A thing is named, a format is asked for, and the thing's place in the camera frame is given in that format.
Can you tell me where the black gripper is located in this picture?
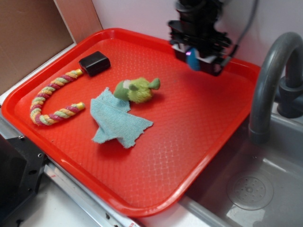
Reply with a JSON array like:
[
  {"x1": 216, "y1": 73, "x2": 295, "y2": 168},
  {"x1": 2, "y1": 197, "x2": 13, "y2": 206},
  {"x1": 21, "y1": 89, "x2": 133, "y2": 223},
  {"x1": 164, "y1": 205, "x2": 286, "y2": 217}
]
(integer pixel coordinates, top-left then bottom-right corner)
[{"x1": 168, "y1": 0, "x2": 232, "y2": 76}]

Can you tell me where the blue rubber ball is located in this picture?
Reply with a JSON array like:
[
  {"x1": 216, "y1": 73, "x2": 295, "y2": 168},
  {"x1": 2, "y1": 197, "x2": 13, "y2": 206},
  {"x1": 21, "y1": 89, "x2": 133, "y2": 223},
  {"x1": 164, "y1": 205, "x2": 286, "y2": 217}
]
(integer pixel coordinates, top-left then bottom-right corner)
[{"x1": 186, "y1": 48, "x2": 201, "y2": 71}]

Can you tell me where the red plastic tray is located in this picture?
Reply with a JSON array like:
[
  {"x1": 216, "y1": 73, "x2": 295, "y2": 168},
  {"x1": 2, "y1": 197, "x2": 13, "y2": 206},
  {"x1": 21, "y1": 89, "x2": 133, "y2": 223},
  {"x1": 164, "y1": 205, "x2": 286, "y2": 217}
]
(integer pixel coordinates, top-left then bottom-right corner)
[{"x1": 1, "y1": 28, "x2": 260, "y2": 218}]

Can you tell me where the green plush toy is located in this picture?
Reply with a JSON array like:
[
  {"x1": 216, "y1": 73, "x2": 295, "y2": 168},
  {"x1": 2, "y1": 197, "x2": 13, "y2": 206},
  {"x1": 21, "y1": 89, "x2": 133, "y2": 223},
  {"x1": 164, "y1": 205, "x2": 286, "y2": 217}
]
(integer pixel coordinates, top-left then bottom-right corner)
[{"x1": 114, "y1": 78, "x2": 160, "y2": 104}]

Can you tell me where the grey toy faucet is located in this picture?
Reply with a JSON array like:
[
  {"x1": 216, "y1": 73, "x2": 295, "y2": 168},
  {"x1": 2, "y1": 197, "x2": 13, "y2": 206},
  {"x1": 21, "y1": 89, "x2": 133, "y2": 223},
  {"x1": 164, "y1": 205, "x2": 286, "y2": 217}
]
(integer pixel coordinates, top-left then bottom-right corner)
[{"x1": 249, "y1": 32, "x2": 303, "y2": 144}]

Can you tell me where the black rectangular block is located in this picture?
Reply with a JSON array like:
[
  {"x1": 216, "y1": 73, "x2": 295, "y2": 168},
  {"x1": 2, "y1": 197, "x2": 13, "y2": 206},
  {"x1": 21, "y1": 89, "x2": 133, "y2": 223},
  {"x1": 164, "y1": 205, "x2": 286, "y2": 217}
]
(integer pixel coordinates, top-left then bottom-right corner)
[{"x1": 79, "y1": 51, "x2": 111, "y2": 77}]

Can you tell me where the light blue cloth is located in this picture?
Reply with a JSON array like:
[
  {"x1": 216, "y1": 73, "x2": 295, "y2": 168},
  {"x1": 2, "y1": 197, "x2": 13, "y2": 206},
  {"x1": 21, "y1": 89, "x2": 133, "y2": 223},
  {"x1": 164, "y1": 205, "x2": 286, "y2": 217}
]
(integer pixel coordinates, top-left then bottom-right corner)
[{"x1": 90, "y1": 88, "x2": 153, "y2": 148}]

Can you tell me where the grey toy sink basin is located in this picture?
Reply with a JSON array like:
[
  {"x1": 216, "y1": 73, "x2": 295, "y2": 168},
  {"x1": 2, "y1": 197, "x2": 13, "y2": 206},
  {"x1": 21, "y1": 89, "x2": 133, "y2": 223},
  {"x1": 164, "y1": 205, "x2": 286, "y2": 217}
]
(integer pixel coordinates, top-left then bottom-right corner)
[{"x1": 180, "y1": 113, "x2": 303, "y2": 227}]

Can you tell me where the sink drain strainer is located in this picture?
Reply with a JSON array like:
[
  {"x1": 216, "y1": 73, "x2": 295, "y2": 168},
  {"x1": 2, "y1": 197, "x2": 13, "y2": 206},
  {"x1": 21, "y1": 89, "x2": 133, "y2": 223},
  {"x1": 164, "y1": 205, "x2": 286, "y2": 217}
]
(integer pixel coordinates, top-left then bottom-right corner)
[{"x1": 226, "y1": 172, "x2": 274, "y2": 210}]

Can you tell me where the brown cardboard panel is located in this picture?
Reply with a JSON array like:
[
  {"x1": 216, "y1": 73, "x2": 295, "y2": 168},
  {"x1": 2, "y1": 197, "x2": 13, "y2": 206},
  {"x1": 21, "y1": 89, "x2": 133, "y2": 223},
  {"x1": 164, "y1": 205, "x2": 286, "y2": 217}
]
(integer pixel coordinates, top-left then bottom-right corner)
[{"x1": 0, "y1": 0, "x2": 102, "y2": 95}]

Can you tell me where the grey cable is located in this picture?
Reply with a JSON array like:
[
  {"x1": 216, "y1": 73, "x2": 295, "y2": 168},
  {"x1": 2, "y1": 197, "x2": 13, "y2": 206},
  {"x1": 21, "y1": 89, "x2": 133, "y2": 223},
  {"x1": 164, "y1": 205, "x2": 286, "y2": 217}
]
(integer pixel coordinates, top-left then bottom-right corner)
[{"x1": 227, "y1": 0, "x2": 259, "y2": 64}]

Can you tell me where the multicoloured rope toy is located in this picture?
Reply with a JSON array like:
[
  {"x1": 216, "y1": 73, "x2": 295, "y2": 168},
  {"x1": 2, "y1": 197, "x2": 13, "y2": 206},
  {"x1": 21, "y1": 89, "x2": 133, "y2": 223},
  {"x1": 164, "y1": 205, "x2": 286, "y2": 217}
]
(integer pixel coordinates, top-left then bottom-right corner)
[{"x1": 30, "y1": 69, "x2": 85, "y2": 126}]

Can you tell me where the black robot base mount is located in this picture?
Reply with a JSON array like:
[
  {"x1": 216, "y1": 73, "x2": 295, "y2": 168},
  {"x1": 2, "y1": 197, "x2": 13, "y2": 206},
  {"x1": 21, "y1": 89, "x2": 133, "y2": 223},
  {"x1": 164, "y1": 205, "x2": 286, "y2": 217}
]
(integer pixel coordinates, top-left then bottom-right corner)
[{"x1": 0, "y1": 136, "x2": 46, "y2": 226}]

